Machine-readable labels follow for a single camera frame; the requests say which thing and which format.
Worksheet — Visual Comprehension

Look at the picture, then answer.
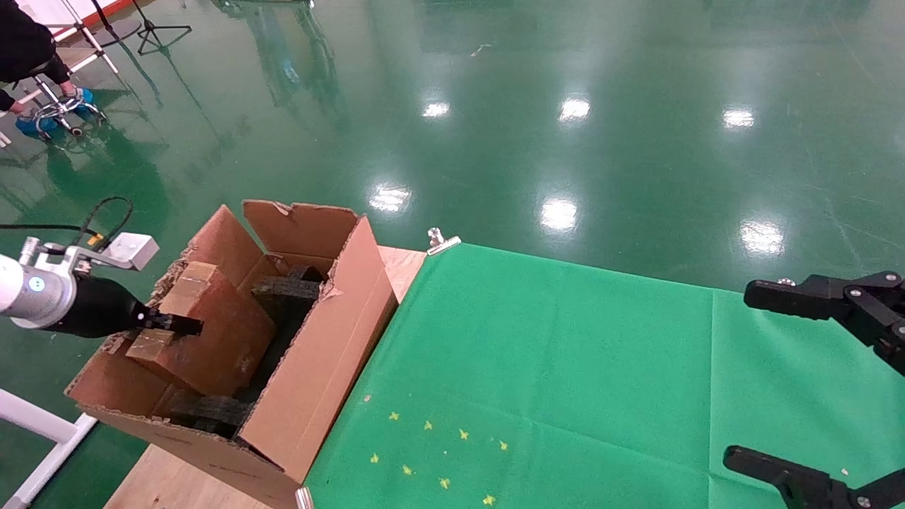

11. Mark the metal stool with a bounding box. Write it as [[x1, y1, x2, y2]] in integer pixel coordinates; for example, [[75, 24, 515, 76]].
[[28, 74, 107, 139]]

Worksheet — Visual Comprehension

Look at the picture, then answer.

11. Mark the small brown cardboard box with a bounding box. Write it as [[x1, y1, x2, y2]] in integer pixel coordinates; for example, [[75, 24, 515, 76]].
[[126, 262, 276, 398]]

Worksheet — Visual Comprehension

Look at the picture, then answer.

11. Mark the large open cardboard carton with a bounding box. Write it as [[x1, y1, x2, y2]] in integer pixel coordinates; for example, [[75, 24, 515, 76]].
[[65, 200, 398, 509]]

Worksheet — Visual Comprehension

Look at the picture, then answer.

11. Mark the blue shoe cover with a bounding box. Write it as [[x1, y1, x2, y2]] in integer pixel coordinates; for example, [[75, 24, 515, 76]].
[[16, 115, 62, 140], [71, 88, 108, 122]]

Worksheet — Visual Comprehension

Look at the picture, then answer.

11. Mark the white desk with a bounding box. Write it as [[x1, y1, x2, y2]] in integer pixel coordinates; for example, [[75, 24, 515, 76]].
[[18, 0, 121, 75]]

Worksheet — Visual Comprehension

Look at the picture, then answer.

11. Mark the seated person in black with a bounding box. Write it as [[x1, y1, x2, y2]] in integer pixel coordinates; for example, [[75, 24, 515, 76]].
[[0, 0, 96, 119]]

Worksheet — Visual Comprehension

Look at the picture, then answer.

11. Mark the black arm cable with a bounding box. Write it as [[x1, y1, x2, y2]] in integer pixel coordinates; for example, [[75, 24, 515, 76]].
[[0, 197, 134, 248]]

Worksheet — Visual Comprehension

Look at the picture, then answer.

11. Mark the black foam insert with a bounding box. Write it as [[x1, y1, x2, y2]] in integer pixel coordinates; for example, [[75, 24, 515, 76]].
[[251, 264, 330, 319], [168, 391, 257, 438]]

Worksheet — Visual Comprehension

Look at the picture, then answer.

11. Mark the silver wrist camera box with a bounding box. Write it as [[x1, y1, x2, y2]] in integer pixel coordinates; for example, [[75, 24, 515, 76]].
[[20, 232, 160, 274]]

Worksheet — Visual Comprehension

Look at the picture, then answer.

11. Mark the black tripod stand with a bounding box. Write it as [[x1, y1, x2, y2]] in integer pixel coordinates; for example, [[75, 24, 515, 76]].
[[131, 0, 193, 56]]

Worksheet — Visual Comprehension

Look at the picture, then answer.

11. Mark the white table leg frame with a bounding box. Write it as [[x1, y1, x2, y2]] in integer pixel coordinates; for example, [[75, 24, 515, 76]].
[[0, 387, 100, 509]]

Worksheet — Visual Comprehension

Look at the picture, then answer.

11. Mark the green table cloth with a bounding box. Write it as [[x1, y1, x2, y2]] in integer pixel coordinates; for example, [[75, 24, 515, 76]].
[[304, 242, 905, 509]]

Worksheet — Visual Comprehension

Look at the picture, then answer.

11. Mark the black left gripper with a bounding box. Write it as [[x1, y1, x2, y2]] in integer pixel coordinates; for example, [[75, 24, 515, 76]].
[[46, 276, 204, 339]]

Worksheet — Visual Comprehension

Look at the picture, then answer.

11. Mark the black pole stand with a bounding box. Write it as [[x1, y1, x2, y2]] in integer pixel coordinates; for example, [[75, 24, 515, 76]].
[[90, 0, 144, 47]]

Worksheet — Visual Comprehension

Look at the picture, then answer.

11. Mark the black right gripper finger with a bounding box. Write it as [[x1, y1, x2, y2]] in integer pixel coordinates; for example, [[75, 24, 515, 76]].
[[743, 271, 905, 375], [723, 446, 905, 509]]

